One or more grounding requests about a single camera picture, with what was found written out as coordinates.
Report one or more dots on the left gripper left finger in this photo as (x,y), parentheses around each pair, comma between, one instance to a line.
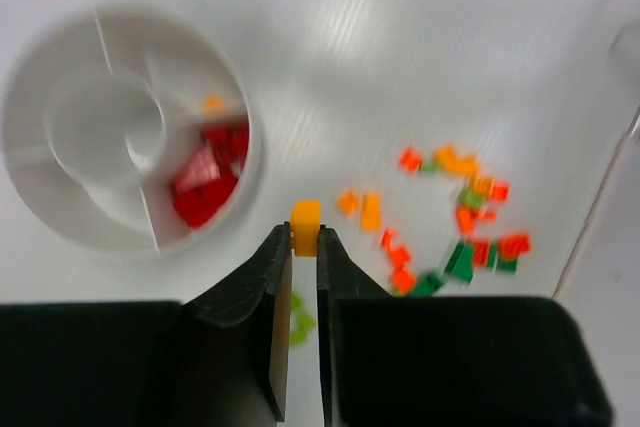
(220,359)

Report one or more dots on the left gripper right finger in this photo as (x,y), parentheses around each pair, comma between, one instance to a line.
(445,360)

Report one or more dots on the yellow brick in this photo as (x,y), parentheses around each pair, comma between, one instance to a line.
(305,225)
(214,106)

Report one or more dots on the dark green long lego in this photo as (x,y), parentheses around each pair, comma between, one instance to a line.
(460,264)

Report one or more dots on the yellow brick in container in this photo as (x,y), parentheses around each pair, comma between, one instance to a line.
(214,106)

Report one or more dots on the white divided round container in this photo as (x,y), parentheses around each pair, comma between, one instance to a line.
(102,110)

